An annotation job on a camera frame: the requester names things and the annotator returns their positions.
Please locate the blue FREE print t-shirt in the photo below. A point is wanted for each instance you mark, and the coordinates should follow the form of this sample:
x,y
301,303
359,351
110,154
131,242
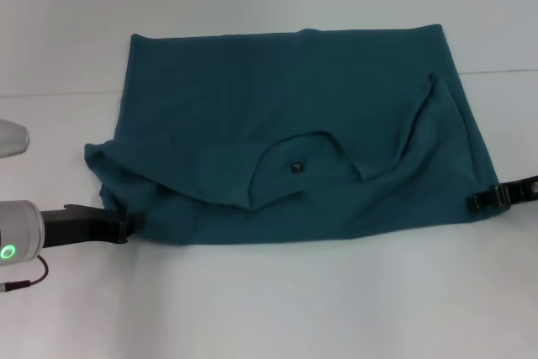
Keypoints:
x,y
294,123

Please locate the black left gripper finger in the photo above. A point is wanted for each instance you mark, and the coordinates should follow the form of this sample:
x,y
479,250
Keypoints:
x,y
126,228

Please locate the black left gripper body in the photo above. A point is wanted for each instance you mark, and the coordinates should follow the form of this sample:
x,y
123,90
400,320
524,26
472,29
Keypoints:
x,y
75,226

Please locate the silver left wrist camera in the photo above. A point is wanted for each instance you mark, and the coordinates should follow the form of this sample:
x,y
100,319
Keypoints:
x,y
12,140

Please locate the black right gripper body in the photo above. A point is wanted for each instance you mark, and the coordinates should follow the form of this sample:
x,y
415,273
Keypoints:
x,y
523,191

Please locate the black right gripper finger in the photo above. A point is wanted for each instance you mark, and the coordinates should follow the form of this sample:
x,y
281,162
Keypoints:
x,y
487,200

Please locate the white silver robot left arm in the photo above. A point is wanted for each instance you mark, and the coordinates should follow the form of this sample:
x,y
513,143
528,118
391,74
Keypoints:
x,y
19,233

